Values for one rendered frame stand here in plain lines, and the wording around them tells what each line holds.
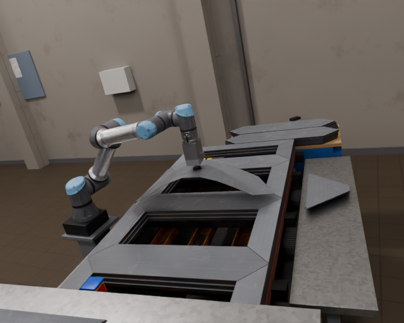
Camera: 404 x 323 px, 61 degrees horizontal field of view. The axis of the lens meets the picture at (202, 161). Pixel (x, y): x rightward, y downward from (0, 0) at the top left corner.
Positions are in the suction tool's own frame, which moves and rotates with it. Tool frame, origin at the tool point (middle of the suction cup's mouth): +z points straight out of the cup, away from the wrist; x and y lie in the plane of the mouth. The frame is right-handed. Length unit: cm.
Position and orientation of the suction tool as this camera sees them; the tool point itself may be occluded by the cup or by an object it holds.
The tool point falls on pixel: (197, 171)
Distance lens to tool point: 161.1
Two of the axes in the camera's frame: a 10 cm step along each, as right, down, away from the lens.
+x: -9.4, 0.8, 3.2
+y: 2.7, -4.0, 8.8
